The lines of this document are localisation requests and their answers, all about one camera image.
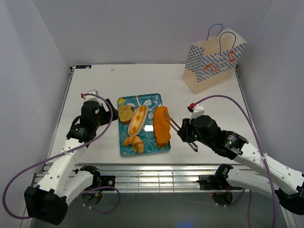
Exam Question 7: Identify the blue label sticker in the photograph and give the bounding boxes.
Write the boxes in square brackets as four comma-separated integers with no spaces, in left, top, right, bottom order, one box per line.
[75,65,92,69]

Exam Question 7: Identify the aluminium table frame rail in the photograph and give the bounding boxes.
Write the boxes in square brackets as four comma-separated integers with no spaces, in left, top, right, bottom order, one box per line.
[28,163,285,194]

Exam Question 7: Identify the large braided orange bread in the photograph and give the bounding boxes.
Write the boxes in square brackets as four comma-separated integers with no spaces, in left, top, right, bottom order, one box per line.
[153,106,171,147]

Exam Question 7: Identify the teal floral tray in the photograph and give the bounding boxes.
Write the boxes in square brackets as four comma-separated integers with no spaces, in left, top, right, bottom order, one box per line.
[117,93,171,157]

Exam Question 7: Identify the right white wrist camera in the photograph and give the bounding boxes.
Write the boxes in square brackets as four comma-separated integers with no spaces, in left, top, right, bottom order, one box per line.
[187,103,205,120]

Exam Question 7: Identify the brown bread slice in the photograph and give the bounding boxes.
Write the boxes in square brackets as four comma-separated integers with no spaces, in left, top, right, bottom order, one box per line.
[118,105,134,124]

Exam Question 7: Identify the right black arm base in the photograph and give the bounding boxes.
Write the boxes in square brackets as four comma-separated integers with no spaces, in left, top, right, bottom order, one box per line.
[197,164,242,190]

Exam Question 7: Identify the checkered paper bag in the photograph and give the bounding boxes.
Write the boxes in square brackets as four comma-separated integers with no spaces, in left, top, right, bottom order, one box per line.
[182,23,247,94]

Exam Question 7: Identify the purple cable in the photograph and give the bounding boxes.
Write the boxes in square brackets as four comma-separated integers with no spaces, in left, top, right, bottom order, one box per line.
[2,94,121,219]
[193,95,278,228]

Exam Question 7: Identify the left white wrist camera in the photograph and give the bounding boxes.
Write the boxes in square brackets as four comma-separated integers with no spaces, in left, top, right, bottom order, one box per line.
[81,89,100,103]

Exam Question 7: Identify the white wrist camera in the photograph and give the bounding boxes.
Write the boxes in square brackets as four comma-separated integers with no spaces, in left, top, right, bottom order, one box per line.
[187,103,205,120]
[81,89,100,103]

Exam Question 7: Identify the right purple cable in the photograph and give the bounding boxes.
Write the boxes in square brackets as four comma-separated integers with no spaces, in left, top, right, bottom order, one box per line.
[193,95,278,228]

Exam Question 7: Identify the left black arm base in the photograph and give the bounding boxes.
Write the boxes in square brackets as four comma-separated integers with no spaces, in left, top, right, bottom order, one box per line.
[80,165,116,190]

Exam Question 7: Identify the white-edged hot dog bun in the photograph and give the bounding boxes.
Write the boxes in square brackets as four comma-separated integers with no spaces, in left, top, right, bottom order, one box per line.
[128,105,148,136]

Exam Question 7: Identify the metal tongs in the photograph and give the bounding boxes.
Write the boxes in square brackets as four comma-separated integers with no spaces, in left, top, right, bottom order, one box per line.
[163,111,199,152]

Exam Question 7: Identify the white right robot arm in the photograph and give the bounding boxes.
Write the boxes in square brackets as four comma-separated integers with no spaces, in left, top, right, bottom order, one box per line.
[178,115,304,215]

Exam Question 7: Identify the small orange croissant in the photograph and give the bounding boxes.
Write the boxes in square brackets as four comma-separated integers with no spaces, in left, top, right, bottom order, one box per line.
[123,135,144,154]

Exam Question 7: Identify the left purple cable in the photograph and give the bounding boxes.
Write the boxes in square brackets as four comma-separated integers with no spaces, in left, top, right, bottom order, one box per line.
[2,94,121,219]

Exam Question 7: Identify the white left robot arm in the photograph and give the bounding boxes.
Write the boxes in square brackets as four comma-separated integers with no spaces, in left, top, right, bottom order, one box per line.
[24,95,118,225]

